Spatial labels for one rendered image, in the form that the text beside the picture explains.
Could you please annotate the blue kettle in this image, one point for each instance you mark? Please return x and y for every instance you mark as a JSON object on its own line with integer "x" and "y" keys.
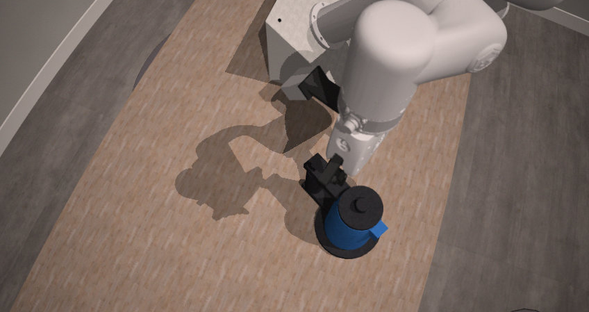
{"x": 356, "y": 213}

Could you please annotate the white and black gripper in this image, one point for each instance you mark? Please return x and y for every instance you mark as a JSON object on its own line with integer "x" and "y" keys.
{"x": 351, "y": 151}

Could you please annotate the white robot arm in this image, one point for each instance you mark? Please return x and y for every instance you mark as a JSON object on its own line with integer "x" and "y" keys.
{"x": 396, "y": 46}

